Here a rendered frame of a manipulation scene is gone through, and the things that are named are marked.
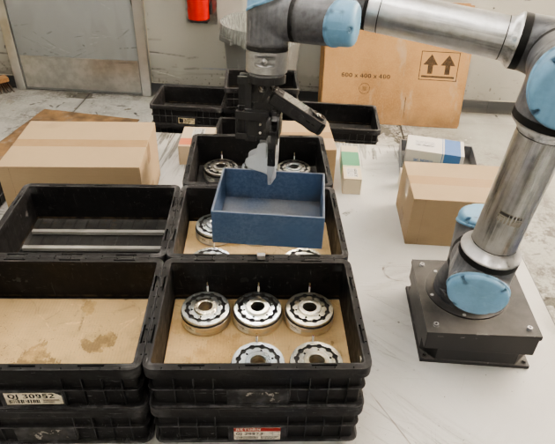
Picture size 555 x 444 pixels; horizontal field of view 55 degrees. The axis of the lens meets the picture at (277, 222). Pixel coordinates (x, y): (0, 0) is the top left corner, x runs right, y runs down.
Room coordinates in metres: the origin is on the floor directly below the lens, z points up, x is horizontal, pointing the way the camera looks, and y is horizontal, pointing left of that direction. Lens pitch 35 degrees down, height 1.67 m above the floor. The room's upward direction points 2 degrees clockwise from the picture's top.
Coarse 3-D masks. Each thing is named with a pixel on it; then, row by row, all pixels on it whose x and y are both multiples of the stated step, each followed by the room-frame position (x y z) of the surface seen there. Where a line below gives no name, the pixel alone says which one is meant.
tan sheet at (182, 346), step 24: (336, 312) 0.84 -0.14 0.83; (168, 336) 0.76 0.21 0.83; (192, 336) 0.76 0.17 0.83; (216, 336) 0.76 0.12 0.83; (240, 336) 0.76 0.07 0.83; (264, 336) 0.77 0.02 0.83; (288, 336) 0.77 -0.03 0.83; (336, 336) 0.77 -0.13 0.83; (168, 360) 0.69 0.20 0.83; (192, 360) 0.70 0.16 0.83; (216, 360) 0.70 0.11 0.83; (288, 360) 0.70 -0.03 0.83
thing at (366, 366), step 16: (160, 288) 0.79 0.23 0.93; (352, 288) 0.81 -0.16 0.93; (160, 304) 0.75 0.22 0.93; (352, 304) 0.77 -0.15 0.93; (144, 352) 0.63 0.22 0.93; (368, 352) 0.65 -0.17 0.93; (144, 368) 0.59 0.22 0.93; (160, 368) 0.59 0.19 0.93; (176, 368) 0.59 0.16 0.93; (192, 368) 0.60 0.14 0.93; (208, 368) 0.60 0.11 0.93; (224, 368) 0.60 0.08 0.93; (240, 368) 0.60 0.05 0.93; (256, 368) 0.60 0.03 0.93; (272, 368) 0.60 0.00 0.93; (288, 368) 0.60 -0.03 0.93; (304, 368) 0.60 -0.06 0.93; (320, 368) 0.61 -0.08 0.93; (336, 368) 0.61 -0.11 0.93; (352, 368) 0.61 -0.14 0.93; (368, 368) 0.61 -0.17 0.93
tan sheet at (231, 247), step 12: (192, 228) 1.13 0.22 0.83; (324, 228) 1.15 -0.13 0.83; (192, 240) 1.08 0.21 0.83; (324, 240) 1.10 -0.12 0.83; (192, 252) 1.03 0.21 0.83; (228, 252) 1.04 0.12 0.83; (240, 252) 1.04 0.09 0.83; (252, 252) 1.04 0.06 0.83; (264, 252) 1.04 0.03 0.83; (276, 252) 1.05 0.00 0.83; (324, 252) 1.05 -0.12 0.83
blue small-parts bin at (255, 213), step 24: (240, 168) 0.92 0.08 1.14; (216, 192) 0.83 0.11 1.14; (240, 192) 0.92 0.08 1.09; (264, 192) 0.91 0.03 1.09; (288, 192) 0.91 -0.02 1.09; (312, 192) 0.91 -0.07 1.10; (216, 216) 0.77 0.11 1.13; (240, 216) 0.77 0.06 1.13; (264, 216) 0.77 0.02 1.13; (288, 216) 0.76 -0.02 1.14; (312, 216) 0.86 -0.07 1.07; (216, 240) 0.77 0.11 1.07; (240, 240) 0.77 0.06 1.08; (264, 240) 0.77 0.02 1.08; (288, 240) 0.76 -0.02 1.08; (312, 240) 0.76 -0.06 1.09
